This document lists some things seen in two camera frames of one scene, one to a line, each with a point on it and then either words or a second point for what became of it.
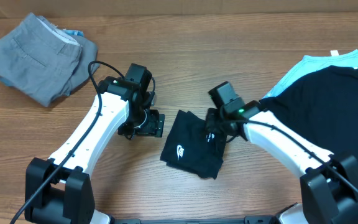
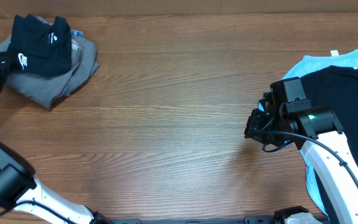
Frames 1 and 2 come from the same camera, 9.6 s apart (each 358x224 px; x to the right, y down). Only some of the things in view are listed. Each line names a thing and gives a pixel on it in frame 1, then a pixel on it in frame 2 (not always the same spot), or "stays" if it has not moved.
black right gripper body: [215, 122] → [260, 122]
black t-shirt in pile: [337, 107] stays
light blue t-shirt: [307, 64] stays
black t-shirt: [187, 146] → [38, 48]
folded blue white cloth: [75, 32] stays
